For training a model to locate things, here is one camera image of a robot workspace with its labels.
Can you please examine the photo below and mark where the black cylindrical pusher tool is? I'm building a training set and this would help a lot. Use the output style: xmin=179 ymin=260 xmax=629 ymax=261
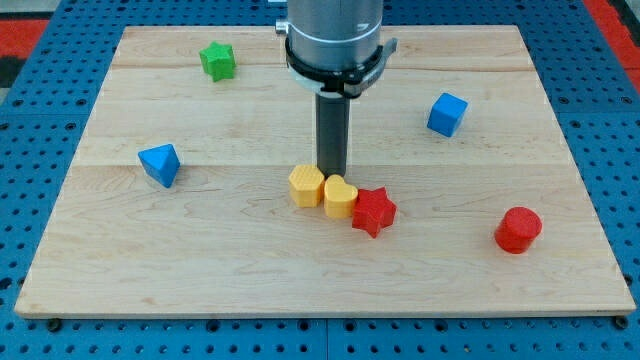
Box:
xmin=315 ymin=95 xmax=350 ymax=177

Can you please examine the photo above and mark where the yellow heart block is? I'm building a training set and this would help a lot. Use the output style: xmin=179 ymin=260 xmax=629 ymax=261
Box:
xmin=324 ymin=174 xmax=358 ymax=219

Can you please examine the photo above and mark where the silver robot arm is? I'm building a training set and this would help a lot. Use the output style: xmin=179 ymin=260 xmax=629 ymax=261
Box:
xmin=285 ymin=0 xmax=398 ymax=177

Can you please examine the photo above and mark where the yellow hexagon block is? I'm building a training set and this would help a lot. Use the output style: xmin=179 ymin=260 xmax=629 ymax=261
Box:
xmin=288 ymin=164 xmax=325 ymax=208

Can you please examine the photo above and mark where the red star block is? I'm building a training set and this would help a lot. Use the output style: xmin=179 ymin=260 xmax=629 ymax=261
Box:
xmin=352 ymin=187 xmax=397 ymax=238

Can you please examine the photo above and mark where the blue cube block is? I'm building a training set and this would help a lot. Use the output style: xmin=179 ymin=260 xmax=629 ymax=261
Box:
xmin=426 ymin=93 xmax=469 ymax=137

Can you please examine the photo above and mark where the green star block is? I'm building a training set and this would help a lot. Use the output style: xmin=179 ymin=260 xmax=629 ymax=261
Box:
xmin=199 ymin=42 xmax=236 ymax=82

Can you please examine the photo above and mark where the blue triangle block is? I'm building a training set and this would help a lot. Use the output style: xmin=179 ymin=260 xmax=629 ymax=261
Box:
xmin=138 ymin=144 xmax=180 ymax=188

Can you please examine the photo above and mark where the wooden board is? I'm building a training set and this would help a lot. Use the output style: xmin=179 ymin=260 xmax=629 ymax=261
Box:
xmin=15 ymin=25 xmax=636 ymax=319

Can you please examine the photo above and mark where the red cylinder block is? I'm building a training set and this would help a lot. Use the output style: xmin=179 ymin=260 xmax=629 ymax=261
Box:
xmin=494 ymin=206 xmax=542 ymax=254

